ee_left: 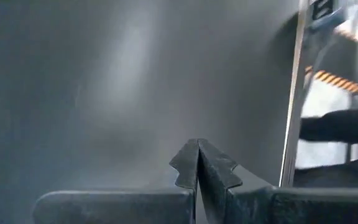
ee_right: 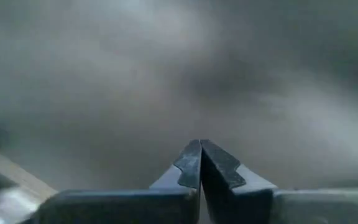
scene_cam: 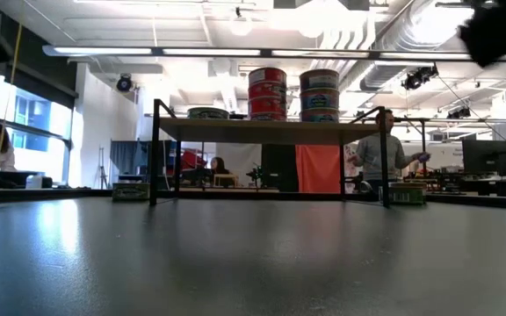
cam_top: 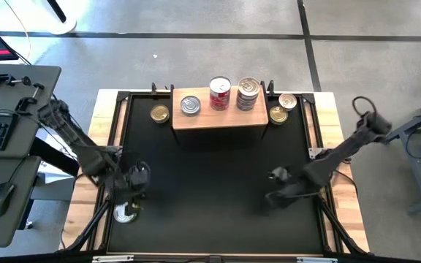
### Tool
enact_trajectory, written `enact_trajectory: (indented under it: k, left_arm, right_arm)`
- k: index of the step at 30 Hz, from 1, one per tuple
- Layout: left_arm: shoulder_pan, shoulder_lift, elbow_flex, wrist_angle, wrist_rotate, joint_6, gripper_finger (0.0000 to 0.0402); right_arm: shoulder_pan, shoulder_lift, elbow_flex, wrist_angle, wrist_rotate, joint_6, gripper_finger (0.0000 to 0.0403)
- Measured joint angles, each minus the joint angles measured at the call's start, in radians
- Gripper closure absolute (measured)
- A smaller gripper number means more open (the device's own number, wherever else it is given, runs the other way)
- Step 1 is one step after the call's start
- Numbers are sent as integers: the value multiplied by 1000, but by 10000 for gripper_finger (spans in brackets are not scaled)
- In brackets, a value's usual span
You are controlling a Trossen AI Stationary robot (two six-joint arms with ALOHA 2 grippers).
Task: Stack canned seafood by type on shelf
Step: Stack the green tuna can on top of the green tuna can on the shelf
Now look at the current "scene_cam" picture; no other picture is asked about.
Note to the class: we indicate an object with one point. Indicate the red fabric item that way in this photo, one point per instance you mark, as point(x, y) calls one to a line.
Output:
point(193, 160)

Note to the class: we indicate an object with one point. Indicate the overhead LED light bar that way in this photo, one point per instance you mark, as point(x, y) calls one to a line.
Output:
point(213, 52)

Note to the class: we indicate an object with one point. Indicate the dark blue curtain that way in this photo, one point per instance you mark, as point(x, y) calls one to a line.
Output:
point(125, 155)

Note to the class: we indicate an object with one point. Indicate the black background robot arm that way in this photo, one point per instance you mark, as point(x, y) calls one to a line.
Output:
point(257, 174)

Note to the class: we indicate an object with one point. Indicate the black round ceiling speaker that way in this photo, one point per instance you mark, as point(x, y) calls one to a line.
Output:
point(124, 83)

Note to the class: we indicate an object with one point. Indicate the green label can gold lid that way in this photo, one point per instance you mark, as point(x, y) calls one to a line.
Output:
point(130, 191)
point(406, 193)

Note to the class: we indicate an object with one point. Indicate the red label seafood can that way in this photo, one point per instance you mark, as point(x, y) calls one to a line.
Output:
point(267, 91)
point(267, 105)
point(267, 75)
point(267, 117)

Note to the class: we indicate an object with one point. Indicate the cluttered background workbench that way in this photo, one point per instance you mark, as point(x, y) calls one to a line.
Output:
point(477, 184)

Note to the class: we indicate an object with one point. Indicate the black background rig frame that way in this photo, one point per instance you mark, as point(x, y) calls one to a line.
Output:
point(423, 136)

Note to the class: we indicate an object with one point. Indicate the black panel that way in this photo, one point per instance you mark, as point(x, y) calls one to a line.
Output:
point(279, 169)

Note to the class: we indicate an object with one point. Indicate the white globe ceiling lamp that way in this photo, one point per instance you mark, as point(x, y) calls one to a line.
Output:
point(240, 25)

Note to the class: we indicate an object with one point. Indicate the large window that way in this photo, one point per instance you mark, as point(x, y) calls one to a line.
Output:
point(33, 114)

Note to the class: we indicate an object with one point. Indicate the white fabric panel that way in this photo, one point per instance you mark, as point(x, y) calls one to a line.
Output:
point(244, 155)

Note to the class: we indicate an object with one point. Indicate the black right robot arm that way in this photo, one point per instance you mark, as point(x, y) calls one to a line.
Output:
point(499, 30)

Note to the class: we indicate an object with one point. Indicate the silver ventilation duct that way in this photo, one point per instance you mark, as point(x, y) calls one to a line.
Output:
point(393, 39)

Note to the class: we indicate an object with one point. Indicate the orange fabric panel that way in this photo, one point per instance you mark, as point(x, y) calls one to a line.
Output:
point(318, 169)

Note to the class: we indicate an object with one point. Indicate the wooden shelf black legs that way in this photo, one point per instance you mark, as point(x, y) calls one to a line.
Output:
point(262, 131)

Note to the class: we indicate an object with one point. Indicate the black table mat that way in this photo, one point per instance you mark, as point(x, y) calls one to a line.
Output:
point(253, 263)

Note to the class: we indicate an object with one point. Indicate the green label can silver lid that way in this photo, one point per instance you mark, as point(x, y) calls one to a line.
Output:
point(208, 113)

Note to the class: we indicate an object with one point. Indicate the black ceiling spotlight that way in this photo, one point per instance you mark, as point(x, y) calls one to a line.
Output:
point(458, 113)
point(420, 76)

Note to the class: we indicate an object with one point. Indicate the black background monitor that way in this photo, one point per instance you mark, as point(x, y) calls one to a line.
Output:
point(486, 157)

